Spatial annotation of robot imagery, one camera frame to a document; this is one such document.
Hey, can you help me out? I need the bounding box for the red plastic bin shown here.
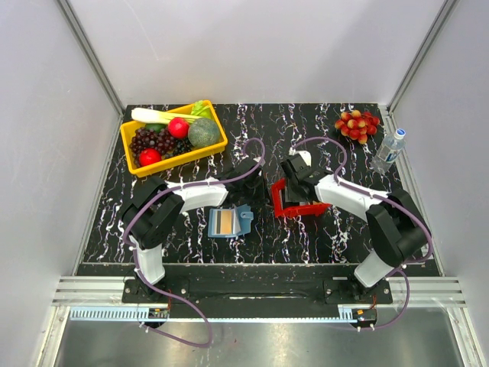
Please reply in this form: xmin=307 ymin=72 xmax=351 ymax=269
xmin=270 ymin=178 xmax=331 ymax=219

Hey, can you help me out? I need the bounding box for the blue card holder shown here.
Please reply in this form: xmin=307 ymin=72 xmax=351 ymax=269
xmin=208 ymin=205 xmax=254 ymax=238

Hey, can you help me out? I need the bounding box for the yellow plastic tray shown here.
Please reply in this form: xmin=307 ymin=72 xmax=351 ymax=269
xmin=120 ymin=100 xmax=228 ymax=177

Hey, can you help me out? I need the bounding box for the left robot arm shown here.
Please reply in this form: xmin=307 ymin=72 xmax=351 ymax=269
xmin=122 ymin=158 xmax=264 ymax=302

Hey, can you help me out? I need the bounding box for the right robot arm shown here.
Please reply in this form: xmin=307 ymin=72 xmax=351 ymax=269
xmin=281 ymin=152 xmax=432 ymax=303

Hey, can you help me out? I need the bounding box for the green cantaloupe melon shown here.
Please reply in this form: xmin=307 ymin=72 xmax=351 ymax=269
xmin=187 ymin=118 xmax=220 ymax=148

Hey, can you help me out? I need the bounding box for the lychee fruit cluster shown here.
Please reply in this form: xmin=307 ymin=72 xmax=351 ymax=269
xmin=334 ymin=110 xmax=381 ymax=145

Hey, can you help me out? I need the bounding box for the dark blue grape bunch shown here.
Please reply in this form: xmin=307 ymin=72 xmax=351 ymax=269
xmin=173 ymin=138 xmax=193 ymax=156

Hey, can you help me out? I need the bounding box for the clear water bottle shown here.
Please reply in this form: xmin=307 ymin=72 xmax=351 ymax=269
xmin=371 ymin=128 xmax=406 ymax=174

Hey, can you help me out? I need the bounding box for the white green leek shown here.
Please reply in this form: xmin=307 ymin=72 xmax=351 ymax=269
xmin=131 ymin=100 xmax=213 ymax=125

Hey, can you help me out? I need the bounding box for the red apple upper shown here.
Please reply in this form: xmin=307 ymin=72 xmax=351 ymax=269
xmin=167 ymin=117 xmax=190 ymax=139

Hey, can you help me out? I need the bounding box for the red apple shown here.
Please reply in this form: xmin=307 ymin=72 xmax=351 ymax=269
xmin=167 ymin=117 xmax=190 ymax=139
xmin=138 ymin=148 xmax=161 ymax=167

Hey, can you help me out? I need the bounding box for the purple grape bunch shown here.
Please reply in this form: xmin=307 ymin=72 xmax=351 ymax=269
xmin=129 ymin=128 xmax=176 ymax=157

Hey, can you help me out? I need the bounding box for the red apple lower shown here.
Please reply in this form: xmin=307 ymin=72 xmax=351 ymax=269
xmin=138 ymin=148 xmax=161 ymax=167

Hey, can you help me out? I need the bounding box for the green lime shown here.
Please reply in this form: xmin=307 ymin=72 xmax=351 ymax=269
xmin=145 ymin=123 xmax=166 ymax=132

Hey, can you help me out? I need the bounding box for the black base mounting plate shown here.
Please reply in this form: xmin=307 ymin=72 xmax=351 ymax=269
xmin=121 ymin=263 xmax=394 ymax=307

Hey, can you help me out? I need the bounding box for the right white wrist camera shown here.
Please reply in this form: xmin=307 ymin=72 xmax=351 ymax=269
xmin=296 ymin=151 xmax=312 ymax=166

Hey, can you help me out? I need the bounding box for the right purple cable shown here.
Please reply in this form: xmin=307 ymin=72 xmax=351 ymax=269
xmin=292 ymin=136 xmax=435 ymax=332

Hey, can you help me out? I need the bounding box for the purple cable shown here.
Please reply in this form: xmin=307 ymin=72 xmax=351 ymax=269
xmin=292 ymin=136 xmax=435 ymax=332
xmin=121 ymin=137 xmax=267 ymax=349

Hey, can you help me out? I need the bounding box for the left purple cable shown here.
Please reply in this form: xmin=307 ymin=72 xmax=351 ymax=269
xmin=121 ymin=137 xmax=267 ymax=349

